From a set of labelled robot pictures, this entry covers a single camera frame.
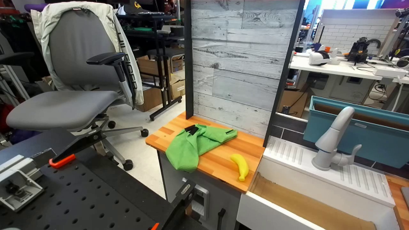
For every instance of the green towel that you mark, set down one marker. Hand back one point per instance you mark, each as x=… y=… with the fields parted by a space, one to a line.
x=185 y=150

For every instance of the stack of cardboard boxes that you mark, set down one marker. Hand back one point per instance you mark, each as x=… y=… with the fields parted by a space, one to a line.
x=150 y=95

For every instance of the toy kitchen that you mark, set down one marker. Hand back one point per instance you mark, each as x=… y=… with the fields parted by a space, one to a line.
x=236 y=64

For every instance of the yellow toy banana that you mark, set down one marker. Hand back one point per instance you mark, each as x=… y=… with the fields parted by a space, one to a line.
x=241 y=163

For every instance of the black desk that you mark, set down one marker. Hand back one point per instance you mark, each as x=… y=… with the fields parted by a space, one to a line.
x=163 y=64

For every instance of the cardboard box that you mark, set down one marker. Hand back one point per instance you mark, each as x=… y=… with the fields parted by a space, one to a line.
x=292 y=102

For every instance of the black clamp with orange tip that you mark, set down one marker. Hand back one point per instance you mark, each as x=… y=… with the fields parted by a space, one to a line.
x=179 y=204
x=80 y=143

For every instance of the white headset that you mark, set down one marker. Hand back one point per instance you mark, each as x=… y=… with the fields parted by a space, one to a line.
x=318 y=58

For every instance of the grey tap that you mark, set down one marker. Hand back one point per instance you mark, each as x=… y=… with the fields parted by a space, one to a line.
x=330 y=140

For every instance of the white sink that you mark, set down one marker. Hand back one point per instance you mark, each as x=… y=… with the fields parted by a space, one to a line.
x=306 y=204

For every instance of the grey office chair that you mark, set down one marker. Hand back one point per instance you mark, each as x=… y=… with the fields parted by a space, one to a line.
x=64 y=108

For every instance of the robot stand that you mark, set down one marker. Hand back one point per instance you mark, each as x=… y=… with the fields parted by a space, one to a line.
x=89 y=198

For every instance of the white table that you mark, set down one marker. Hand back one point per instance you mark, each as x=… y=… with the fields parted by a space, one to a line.
x=338 y=68

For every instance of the hand controller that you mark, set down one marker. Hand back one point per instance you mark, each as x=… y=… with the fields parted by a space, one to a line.
x=335 y=58

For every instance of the white tile panel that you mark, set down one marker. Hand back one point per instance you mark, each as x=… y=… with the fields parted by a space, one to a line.
x=345 y=28

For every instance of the black machine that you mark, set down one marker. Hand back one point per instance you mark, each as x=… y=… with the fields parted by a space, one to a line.
x=359 y=51

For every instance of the teal box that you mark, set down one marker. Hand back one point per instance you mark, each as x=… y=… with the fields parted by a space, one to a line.
x=377 y=140

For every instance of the light grey jacket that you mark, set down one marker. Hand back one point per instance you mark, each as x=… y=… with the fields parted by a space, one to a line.
x=44 y=22

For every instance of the flat white box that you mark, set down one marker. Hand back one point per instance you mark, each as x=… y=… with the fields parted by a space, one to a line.
x=388 y=72

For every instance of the grey metal bracket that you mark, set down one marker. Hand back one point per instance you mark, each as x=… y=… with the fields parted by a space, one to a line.
x=19 y=179

